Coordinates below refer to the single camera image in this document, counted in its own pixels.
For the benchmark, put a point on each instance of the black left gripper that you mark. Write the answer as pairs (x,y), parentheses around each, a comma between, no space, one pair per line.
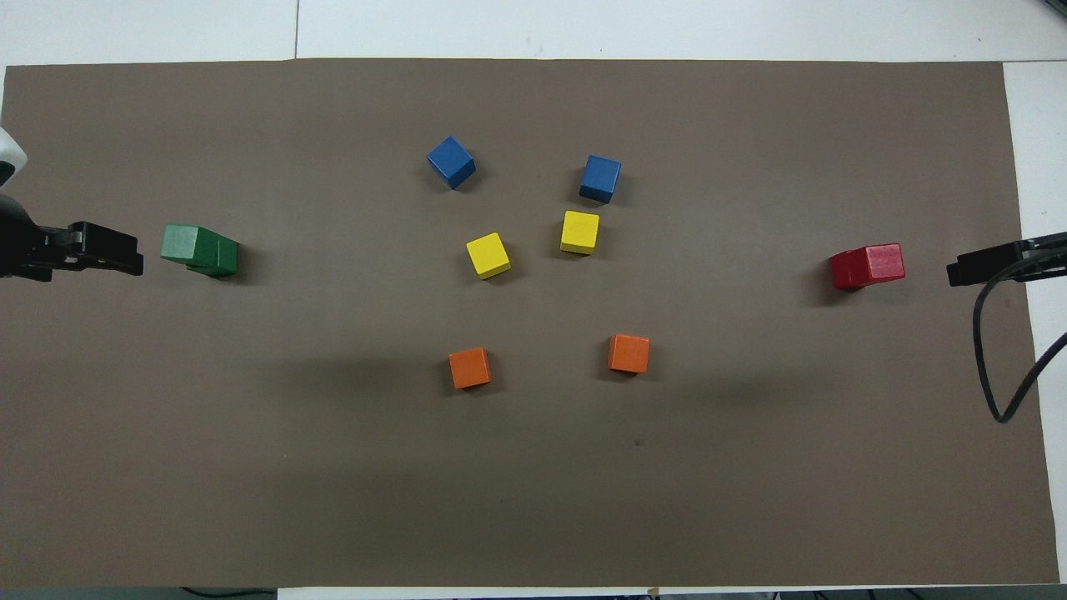
(21,246)

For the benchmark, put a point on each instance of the red wooden block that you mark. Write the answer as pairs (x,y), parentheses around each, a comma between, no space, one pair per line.
(840,272)
(885,262)

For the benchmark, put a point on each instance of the blue wooden block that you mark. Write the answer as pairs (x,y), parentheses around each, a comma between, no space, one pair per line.
(451,162)
(600,177)

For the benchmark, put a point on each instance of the orange wooden block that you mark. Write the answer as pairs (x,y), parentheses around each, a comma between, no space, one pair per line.
(469,367)
(628,352)

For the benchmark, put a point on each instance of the brown paper table mat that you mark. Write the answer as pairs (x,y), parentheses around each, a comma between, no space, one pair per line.
(533,500)

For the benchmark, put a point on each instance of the dark grey equipment piece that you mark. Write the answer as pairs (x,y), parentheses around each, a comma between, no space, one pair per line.
(1060,3)

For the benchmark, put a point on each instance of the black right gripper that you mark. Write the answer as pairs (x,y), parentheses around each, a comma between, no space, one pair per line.
(1060,258)

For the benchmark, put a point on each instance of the yellow wooden block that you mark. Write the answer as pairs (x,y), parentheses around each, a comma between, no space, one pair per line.
(488,254)
(579,231)

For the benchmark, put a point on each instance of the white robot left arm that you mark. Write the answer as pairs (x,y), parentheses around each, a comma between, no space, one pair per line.
(8,154)

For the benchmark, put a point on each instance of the green wooden block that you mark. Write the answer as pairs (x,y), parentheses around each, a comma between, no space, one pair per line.
(227,260)
(179,243)

